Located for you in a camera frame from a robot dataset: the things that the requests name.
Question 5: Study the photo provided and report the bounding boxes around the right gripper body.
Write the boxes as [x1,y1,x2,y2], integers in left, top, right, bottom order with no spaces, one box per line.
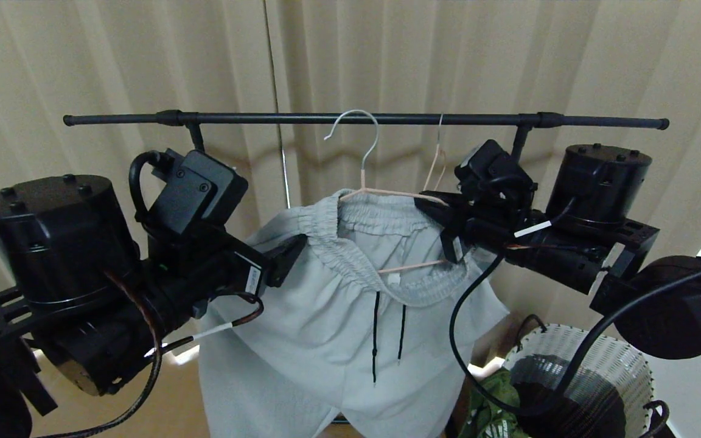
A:
[442,210,607,293]

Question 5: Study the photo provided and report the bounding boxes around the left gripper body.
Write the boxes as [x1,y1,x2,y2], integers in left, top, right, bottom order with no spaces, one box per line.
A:
[52,243,269,396]

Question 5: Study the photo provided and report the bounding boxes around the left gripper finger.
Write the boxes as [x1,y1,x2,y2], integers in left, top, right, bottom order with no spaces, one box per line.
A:
[265,234,309,288]

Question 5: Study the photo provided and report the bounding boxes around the pale grey shorts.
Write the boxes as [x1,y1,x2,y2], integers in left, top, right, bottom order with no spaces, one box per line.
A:
[197,190,509,438]

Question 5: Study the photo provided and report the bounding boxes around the pink clothes hanger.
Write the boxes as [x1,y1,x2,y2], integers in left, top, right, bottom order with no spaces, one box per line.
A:
[422,114,448,194]
[324,109,467,274]

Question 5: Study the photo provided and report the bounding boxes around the black clothes rack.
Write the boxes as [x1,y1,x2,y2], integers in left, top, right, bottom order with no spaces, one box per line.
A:
[63,109,671,162]

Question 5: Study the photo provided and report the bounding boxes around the white laundry basket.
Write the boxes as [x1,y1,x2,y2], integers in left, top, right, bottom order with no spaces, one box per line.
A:
[500,315,671,438]

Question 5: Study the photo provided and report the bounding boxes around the green printed garment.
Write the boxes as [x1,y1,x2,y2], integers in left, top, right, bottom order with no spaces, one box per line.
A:
[460,367,531,438]

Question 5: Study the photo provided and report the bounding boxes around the beige curtain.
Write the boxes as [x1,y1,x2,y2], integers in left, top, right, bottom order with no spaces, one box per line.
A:
[0,0,701,366]

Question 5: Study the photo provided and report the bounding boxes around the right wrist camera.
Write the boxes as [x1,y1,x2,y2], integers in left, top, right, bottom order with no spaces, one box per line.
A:
[454,139,537,210]

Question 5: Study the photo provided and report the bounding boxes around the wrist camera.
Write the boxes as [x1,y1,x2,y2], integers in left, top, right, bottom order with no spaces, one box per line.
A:
[128,149,249,256]
[454,139,537,210]

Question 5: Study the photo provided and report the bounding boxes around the black cable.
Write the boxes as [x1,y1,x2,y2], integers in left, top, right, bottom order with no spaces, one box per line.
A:
[449,176,701,417]

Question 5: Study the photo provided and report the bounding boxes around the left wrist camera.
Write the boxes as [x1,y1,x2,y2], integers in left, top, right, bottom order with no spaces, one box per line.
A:
[128,149,249,256]

